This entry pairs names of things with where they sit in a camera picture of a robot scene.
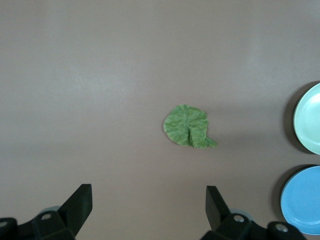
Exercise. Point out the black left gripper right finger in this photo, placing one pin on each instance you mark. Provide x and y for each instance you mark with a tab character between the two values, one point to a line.
217	212

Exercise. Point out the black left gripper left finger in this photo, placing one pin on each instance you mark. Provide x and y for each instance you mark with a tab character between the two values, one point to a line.
75	212

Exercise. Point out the green lettuce leaf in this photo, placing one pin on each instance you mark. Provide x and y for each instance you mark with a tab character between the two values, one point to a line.
182	125

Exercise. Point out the blue plate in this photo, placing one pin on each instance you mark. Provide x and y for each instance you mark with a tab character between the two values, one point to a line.
303	200

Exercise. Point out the light green plate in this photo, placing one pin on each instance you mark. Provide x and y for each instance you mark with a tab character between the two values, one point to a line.
310	120

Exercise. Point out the brown table mat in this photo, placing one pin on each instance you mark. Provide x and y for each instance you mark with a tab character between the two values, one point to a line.
75	75

